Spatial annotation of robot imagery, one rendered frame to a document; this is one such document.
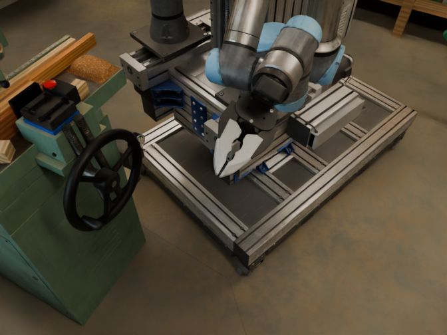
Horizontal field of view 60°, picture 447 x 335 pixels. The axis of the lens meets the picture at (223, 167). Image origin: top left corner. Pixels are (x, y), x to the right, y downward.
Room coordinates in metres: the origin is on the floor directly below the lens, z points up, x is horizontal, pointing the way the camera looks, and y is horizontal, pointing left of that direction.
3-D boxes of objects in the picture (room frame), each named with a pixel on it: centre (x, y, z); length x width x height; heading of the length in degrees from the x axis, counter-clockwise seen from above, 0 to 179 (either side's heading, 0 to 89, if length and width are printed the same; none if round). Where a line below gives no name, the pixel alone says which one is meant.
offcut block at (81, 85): (0.89, 0.41, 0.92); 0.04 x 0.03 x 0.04; 158
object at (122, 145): (0.97, 0.36, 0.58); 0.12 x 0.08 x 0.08; 62
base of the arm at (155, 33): (1.35, 0.20, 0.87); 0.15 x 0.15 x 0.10
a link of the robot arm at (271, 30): (0.98, -0.13, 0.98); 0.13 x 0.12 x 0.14; 68
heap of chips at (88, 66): (1.01, 0.40, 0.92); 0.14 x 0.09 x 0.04; 62
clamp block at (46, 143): (0.74, 0.43, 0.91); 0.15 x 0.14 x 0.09; 152
